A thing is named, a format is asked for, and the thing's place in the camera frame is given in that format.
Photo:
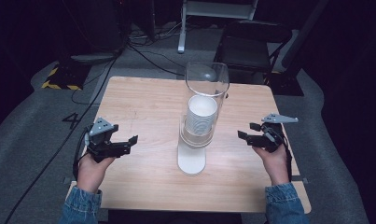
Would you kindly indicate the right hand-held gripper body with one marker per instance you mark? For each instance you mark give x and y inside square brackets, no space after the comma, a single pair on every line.
[274,137]

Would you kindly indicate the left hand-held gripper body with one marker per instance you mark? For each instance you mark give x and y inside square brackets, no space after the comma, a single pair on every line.
[98,143]

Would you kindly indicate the stack of white paper cups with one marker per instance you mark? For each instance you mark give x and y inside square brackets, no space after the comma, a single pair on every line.
[201,119]

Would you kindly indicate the person's right hand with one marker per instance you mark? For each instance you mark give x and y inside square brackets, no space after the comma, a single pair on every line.
[277,166]

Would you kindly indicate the person's left hand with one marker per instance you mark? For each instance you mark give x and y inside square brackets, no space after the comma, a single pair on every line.
[90,174]

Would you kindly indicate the wooden table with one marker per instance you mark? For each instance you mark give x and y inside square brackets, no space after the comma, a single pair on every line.
[145,140]

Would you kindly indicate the black stand base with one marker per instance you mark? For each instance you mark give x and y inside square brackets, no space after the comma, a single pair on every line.
[285,84]

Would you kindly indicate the yellow black striped floor ramp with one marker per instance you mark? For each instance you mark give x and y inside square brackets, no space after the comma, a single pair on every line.
[66,77]

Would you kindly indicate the black folding chair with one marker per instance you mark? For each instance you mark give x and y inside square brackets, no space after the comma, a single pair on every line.
[247,46]

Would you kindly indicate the dark slanted pole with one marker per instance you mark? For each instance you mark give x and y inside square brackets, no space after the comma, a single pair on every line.
[303,34]

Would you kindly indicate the white metal stand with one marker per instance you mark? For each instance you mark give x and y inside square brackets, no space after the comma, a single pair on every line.
[213,9]

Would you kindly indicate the grey stand base plate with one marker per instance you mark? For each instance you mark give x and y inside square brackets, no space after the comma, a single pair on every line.
[94,58]

